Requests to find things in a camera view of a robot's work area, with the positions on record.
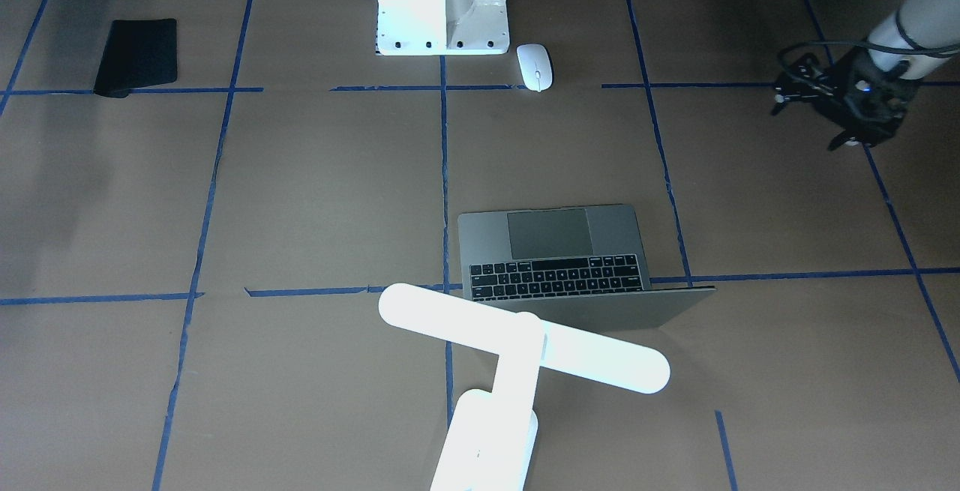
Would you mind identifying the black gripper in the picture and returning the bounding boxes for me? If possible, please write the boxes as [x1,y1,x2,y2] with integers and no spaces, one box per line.
[823,50,922,151]

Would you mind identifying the grey laptop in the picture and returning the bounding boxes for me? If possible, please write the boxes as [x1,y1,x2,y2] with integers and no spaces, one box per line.
[458,204,716,333]

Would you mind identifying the white computer mouse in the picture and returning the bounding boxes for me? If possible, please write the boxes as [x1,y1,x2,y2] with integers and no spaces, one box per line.
[515,43,554,92]

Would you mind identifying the black mouse pad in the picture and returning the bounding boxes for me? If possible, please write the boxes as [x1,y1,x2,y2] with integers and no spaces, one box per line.
[93,17,179,98]

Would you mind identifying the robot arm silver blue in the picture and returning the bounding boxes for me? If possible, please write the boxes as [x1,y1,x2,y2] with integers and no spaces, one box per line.
[774,0,958,150]

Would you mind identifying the white desk lamp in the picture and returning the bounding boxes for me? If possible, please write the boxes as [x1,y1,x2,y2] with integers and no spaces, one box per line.
[378,283,670,490]

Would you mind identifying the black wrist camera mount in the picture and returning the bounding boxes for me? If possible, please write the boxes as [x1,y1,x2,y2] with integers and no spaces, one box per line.
[770,52,833,116]

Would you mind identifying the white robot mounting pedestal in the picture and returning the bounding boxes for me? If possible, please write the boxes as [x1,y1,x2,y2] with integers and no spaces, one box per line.
[375,0,511,56]

